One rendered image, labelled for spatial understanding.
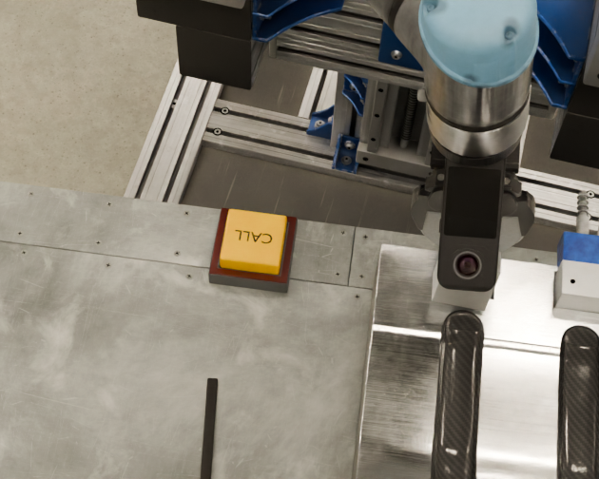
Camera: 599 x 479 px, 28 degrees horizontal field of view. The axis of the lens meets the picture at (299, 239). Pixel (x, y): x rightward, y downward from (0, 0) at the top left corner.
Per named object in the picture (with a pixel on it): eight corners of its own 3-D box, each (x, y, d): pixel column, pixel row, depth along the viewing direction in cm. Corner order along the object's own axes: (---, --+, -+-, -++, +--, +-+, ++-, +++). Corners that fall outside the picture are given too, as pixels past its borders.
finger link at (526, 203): (542, 220, 102) (526, 174, 95) (541, 237, 102) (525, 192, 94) (488, 221, 104) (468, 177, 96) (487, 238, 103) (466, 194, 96)
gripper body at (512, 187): (523, 136, 102) (531, 61, 91) (517, 228, 99) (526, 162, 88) (433, 132, 103) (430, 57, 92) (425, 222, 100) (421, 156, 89)
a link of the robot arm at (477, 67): (486, -81, 78) (569, 6, 74) (482, 15, 88) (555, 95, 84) (387, -18, 77) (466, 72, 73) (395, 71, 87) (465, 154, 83)
